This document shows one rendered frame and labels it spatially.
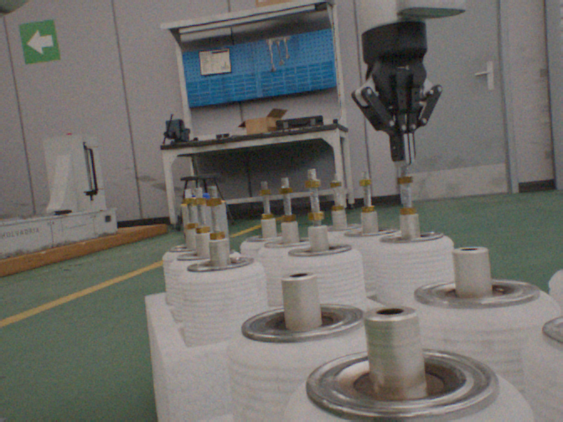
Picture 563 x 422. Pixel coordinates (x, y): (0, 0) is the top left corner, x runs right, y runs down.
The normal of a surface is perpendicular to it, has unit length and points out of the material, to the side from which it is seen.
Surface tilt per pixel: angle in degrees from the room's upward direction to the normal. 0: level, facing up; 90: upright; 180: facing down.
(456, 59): 90
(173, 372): 90
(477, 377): 4
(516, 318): 57
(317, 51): 90
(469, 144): 90
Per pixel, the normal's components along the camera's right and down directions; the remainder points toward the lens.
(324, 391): -0.04, -1.00
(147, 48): -0.22, 0.07
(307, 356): -0.10, -0.49
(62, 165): -0.25, -0.30
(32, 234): 0.97, -0.09
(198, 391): 0.27, 0.02
